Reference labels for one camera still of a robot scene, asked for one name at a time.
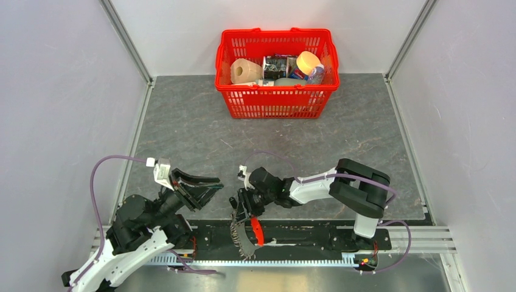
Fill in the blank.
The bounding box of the white toothed cable strip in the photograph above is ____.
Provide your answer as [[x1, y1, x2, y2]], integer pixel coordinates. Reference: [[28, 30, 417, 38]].
[[146, 252, 359, 268]]

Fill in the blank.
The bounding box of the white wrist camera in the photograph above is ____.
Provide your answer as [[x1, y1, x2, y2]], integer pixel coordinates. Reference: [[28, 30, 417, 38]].
[[237, 165, 249, 181], [145, 157, 174, 190]]

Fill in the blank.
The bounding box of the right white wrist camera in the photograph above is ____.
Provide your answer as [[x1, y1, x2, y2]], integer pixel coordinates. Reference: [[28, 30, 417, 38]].
[[237, 165, 249, 181]]

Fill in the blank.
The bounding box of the toilet paper roll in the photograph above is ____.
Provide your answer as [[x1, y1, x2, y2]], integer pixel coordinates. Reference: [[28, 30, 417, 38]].
[[230, 58, 263, 84]]

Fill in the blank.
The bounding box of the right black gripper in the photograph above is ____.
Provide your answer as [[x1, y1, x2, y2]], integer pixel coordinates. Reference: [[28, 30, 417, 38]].
[[234, 186, 275, 224]]

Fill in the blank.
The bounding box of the clear plastic bottle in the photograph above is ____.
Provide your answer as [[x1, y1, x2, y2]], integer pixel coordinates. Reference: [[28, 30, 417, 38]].
[[307, 64, 325, 85]]

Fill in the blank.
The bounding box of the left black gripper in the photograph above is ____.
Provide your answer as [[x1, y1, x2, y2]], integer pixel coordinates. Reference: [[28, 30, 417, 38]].
[[146, 167, 225, 228]]

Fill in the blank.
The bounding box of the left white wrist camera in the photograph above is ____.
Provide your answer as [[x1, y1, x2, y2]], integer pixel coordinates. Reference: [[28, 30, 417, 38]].
[[145, 157, 174, 190]]

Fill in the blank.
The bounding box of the red plastic shopping basket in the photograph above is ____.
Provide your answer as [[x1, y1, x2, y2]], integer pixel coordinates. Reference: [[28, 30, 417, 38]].
[[215, 28, 340, 119]]

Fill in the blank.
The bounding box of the dark snack packet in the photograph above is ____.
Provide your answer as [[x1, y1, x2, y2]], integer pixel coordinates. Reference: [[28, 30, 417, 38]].
[[262, 56, 288, 80]]

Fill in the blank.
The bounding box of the orange sponge disc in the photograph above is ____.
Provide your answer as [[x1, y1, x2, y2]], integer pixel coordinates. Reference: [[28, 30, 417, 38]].
[[296, 50, 321, 75]]

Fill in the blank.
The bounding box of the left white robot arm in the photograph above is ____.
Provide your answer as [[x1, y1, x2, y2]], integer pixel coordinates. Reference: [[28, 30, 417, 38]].
[[61, 166, 223, 291]]

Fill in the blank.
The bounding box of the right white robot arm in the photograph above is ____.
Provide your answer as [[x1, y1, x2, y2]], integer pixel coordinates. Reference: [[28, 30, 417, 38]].
[[229, 158, 397, 249]]

